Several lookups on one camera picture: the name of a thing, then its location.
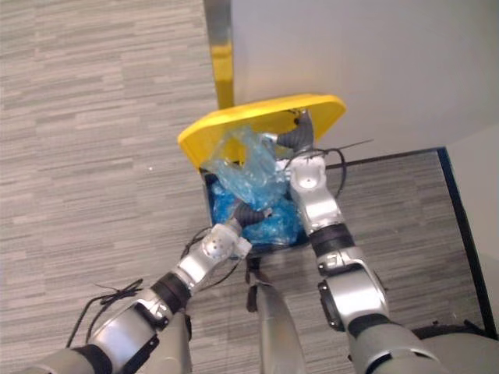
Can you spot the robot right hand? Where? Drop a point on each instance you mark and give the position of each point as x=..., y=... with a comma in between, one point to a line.
x=300, y=138

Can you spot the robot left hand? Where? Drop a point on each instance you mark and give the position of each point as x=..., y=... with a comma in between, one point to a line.
x=249, y=218

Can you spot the blue trash can liner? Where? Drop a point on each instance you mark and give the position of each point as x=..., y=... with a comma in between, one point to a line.
x=273, y=230

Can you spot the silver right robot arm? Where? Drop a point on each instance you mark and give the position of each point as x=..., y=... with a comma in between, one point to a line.
x=319, y=202

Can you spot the translucent blue rubbish bag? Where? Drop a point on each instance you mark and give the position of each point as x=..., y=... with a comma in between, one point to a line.
x=249, y=171

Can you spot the dark grey large trash can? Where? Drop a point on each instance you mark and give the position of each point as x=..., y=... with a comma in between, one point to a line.
x=206, y=202

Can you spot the metal wall corner strip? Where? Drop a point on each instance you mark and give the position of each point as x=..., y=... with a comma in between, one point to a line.
x=220, y=50

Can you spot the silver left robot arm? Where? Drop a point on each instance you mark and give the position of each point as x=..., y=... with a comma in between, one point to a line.
x=195, y=265

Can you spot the yellow trash can lid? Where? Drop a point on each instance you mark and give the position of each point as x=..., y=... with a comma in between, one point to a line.
x=218, y=128

